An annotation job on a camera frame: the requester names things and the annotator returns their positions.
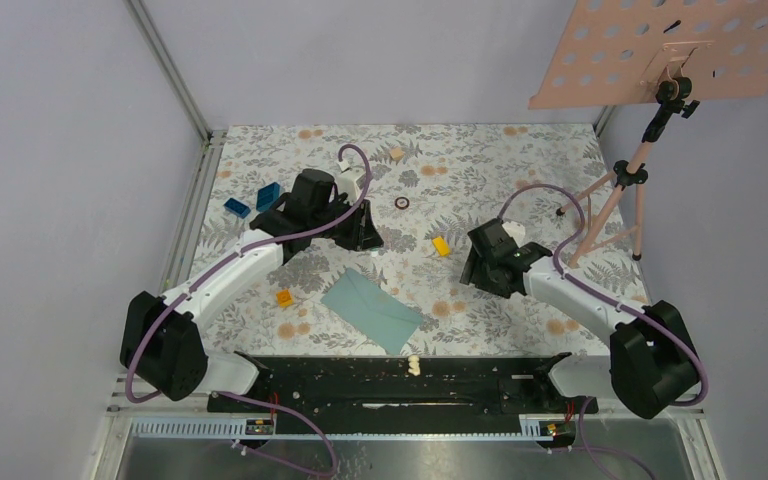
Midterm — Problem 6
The white slotted cable duct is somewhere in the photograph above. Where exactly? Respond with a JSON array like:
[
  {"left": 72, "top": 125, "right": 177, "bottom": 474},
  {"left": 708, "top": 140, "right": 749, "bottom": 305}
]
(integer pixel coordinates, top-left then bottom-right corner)
[{"left": 130, "top": 414, "right": 556, "bottom": 441}]

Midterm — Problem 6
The large blue lego brick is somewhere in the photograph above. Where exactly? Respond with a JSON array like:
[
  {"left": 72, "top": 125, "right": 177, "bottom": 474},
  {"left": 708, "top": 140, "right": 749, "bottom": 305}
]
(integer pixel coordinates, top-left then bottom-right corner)
[{"left": 255, "top": 182, "right": 282, "bottom": 212}]

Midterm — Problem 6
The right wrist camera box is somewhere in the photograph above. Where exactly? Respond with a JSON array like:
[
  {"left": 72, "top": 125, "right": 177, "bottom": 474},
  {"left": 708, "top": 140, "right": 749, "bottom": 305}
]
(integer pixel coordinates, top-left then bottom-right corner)
[{"left": 502, "top": 221, "right": 527, "bottom": 246}]

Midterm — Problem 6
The floral patterned table mat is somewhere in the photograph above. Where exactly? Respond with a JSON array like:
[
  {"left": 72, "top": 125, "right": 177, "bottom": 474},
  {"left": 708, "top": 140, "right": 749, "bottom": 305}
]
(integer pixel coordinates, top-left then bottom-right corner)
[{"left": 169, "top": 123, "right": 658, "bottom": 359}]

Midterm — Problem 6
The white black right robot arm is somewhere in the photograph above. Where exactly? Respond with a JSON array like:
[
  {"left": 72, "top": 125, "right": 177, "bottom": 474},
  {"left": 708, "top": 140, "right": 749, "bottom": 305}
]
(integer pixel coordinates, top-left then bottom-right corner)
[{"left": 461, "top": 219, "right": 708, "bottom": 419}]

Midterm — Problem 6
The teal paper envelope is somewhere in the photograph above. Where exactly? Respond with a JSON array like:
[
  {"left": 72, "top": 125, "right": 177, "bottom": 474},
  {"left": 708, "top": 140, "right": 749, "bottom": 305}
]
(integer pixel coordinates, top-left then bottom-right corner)
[{"left": 321, "top": 268, "right": 423, "bottom": 355}]

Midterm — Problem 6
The aluminium frame post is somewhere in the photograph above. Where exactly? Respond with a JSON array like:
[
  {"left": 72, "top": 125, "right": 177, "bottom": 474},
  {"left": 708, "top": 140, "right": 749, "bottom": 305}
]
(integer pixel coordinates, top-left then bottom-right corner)
[{"left": 124, "top": 0, "right": 213, "bottom": 143}]

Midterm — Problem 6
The yellow rectangular block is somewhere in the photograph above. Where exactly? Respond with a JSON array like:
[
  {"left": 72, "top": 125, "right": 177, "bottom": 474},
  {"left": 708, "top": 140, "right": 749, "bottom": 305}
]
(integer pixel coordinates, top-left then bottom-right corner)
[{"left": 432, "top": 236, "right": 451, "bottom": 257}]

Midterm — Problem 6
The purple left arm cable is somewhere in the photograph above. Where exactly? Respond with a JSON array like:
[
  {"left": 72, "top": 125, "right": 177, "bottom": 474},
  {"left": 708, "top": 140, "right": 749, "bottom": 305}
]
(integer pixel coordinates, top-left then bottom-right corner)
[{"left": 124, "top": 144, "right": 339, "bottom": 480}]

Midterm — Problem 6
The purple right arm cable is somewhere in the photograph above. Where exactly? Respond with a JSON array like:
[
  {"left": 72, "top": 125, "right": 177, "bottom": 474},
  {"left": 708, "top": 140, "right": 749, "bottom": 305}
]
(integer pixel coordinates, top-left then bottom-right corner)
[{"left": 496, "top": 183, "right": 710, "bottom": 480}]

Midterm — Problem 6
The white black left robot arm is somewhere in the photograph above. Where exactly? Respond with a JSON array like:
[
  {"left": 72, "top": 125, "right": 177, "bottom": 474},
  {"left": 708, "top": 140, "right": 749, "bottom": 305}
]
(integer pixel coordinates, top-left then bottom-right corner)
[{"left": 120, "top": 169, "right": 383, "bottom": 411}]

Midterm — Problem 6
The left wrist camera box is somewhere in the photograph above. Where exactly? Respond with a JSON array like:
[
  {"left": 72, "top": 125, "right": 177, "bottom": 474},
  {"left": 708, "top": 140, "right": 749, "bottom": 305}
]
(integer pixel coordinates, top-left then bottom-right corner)
[{"left": 335, "top": 167, "right": 366, "bottom": 204}]

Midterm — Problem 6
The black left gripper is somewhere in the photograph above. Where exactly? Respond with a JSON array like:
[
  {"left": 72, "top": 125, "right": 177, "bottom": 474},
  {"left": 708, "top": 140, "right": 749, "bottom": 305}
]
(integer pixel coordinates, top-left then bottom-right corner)
[{"left": 310, "top": 194, "right": 383, "bottom": 251}]

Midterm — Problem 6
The pink music stand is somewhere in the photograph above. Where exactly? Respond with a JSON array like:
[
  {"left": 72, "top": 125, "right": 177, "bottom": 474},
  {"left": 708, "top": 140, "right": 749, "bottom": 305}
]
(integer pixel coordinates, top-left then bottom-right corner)
[{"left": 529, "top": 1, "right": 768, "bottom": 267}]

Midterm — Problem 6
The small orange lego brick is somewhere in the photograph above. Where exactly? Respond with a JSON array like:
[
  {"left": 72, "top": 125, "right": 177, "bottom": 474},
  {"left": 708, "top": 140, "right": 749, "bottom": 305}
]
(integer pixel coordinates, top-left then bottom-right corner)
[{"left": 275, "top": 289, "right": 294, "bottom": 308}]

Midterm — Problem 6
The small blue lego brick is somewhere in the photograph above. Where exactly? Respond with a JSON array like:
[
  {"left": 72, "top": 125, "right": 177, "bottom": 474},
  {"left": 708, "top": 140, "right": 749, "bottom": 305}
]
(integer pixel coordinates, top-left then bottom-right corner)
[{"left": 223, "top": 198, "right": 251, "bottom": 219}]

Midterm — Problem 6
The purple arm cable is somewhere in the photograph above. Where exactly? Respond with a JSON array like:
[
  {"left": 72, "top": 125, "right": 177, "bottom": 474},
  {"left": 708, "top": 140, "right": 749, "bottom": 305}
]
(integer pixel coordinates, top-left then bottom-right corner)
[
  {"left": 496, "top": 183, "right": 710, "bottom": 480},
  {"left": 124, "top": 144, "right": 339, "bottom": 480}
]

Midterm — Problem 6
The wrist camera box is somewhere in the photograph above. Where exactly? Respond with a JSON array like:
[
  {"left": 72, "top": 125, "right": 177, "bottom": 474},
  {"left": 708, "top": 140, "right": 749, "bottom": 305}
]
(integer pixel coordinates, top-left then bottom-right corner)
[
  {"left": 502, "top": 221, "right": 527, "bottom": 246},
  {"left": 335, "top": 167, "right": 366, "bottom": 204}
]

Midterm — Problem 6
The cream chess knight piece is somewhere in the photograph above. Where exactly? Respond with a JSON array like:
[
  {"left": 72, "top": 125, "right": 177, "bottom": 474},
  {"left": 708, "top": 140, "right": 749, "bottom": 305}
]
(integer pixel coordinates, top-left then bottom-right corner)
[{"left": 407, "top": 355, "right": 421, "bottom": 376}]

